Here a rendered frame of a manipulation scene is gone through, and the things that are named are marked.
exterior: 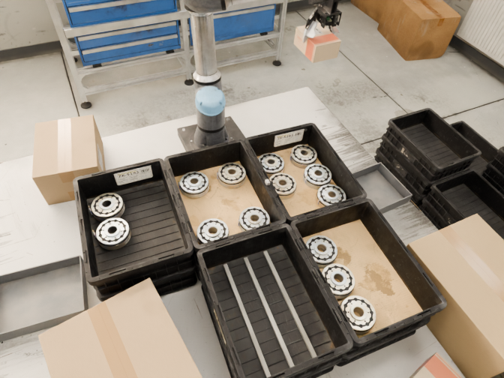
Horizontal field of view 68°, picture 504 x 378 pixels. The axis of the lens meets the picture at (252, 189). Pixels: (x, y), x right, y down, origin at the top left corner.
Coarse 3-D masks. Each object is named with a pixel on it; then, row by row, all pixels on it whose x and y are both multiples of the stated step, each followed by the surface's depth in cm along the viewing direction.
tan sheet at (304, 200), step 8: (272, 152) 151; (280, 152) 151; (288, 152) 151; (288, 160) 148; (288, 168) 146; (296, 168) 146; (296, 176) 143; (296, 184) 140; (304, 184) 141; (296, 192) 138; (304, 192) 138; (312, 192) 138; (288, 200) 135; (296, 200) 136; (304, 200) 136; (312, 200) 136; (288, 208) 133; (296, 208) 133; (304, 208) 133; (312, 208) 134
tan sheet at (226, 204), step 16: (176, 176) 140; (208, 176) 141; (208, 192) 136; (224, 192) 136; (240, 192) 137; (192, 208) 131; (208, 208) 131; (224, 208) 132; (240, 208) 132; (192, 224) 127
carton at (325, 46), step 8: (296, 32) 158; (320, 32) 155; (328, 32) 156; (296, 40) 160; (312, 40) 151; (320, 40) 151; (328, 40) 151; (336, 40) 152; (304, 48) 156; (312, 48) 151; (320, 48) 150; (328, 48) 152; (336, 48) 154; (312, 56) 153; (320, 56) 153; (328, 56) 155; (336, 56) 157
